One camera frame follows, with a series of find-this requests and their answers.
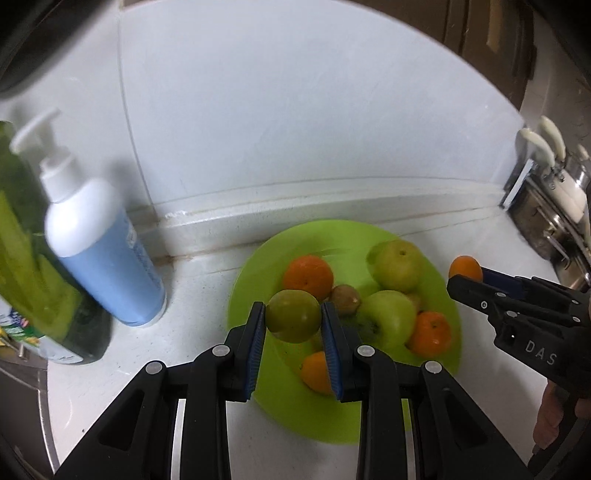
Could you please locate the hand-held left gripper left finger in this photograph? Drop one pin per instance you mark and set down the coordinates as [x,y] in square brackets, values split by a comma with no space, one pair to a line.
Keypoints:
[256,353]

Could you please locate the white blue pump bottle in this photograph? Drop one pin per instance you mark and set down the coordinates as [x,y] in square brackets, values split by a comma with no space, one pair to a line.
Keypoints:
[101,258]

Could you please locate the steel sink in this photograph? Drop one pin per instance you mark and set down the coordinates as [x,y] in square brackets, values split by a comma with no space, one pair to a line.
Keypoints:
[23,415]

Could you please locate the round green fruit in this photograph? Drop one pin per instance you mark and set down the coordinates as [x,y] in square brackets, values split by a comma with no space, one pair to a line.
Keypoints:
[293,316]

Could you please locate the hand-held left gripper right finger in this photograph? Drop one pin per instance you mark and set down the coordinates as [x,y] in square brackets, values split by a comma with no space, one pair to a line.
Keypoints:
[331,357]

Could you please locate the brown wooden cabinet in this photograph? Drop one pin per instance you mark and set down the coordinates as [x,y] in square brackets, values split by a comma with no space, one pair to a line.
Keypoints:
[494,41]

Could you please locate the large yellow-green apple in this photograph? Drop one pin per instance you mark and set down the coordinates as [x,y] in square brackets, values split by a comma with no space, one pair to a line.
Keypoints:
[397,265]

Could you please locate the person's right hand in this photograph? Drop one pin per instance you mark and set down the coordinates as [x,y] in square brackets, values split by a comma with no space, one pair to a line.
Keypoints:
[549,415]

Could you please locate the small brown fruit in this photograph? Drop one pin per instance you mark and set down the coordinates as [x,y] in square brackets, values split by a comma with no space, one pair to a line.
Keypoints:
[345,299]

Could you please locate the green dish soap bottle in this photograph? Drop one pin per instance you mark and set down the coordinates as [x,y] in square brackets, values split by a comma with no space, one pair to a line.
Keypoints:
[41,295]

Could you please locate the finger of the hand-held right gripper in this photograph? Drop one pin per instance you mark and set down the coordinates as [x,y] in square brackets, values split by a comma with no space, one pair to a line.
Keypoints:
[501,278]
[475,293]

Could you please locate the green plate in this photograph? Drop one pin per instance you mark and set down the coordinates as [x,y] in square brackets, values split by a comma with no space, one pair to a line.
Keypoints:
[286,406]

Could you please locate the bright green apple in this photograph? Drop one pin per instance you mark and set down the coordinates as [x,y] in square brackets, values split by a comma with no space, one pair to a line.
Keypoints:
[388,318]

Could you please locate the large orange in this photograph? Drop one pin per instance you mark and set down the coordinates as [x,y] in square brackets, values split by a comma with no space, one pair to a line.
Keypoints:
[307,277]

